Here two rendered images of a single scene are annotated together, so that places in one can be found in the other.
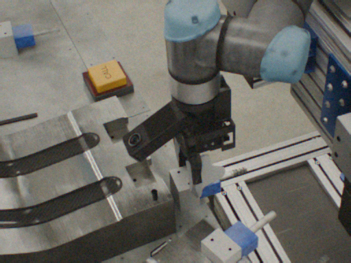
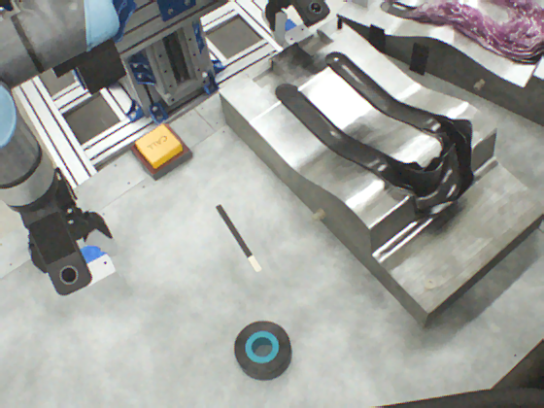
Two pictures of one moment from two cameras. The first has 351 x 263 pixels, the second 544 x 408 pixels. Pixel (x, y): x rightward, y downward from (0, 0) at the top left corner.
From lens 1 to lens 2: 1.29 m
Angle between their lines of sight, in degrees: 55
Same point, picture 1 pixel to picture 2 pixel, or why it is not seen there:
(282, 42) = not seen: outside the picture
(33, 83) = (167, 230)
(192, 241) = (360, 14)
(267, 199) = not seen: hidden behind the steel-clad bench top
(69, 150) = (298, 108)
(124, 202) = (351, 45)
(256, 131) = not seen: hidden behind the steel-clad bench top
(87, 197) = (352, 76)
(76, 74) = (146, 192)
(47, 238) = (405, 86)
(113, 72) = (157, 136)
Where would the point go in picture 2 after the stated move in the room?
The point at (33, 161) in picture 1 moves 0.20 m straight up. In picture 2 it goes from (321, 132) to (314, 44)
